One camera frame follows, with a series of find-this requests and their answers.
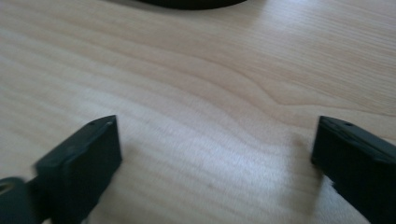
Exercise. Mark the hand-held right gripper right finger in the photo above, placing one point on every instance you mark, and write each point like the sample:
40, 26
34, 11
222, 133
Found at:
358, 161

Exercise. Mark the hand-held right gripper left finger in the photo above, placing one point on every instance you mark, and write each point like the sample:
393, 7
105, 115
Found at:
81, 165

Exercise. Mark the black round object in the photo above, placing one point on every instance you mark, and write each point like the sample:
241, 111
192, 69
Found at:
190, 3

